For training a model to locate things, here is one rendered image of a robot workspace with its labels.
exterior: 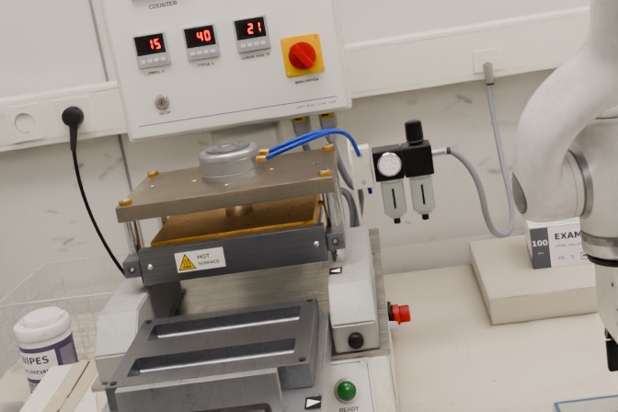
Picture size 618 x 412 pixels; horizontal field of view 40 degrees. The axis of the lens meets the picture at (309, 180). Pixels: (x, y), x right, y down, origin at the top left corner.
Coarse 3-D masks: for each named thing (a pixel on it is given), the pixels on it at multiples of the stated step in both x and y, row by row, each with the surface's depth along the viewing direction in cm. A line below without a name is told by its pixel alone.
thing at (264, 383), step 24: (144, 384) 78; (168, 384) 77; (192, 384) 77; (216, 384) 77; (240, 384) 77; (264, 384) 77; (120, 408) 78; (144, 408) 78; (168, 408) 78; (192, 408) 78; (288, 408) 78; (312, 408) 77
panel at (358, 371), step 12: (336, 360) 96; (348, 360) 96; (360, 360) 96; (336, 372) 96; (348, 372) 96; (360, 372) 95; (336, 384) 95; (360, 384) 95; (372, 384) 95; (336, 396) 95; (360, 396) 95; (372, 396) 95; (336, 408) 95; (348, 408) 95; (360, 408) 95; (372, 408) 95
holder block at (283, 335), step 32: (160, 320) 97; (192, 320) 96; (224, 320) 96; (256, 320) 96; (288, 320) 95; (128, 352) 90; (160, 352) 88; (192, 352) 88; (224, 352) 87; (256, 352) 87; (288, 352) 87; (128, 384) 82; (288, 384) 81
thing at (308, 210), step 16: (224, 208) 116; (240, 208) 111; (256, 208) 114; (272, 208) 112; (288, 208) 111; (304, 208) 110; (320, 208) 120; (176, 224) 112; (192, 224) 111; (208, 224) 110; (224, 224) 108; (240, 224) 107; (256, 224) 106; (272, 224) 105; (288, 224) 104; (304, 224) 104; (160, 240) 106; (176, 240) 106; (192, 240) 105
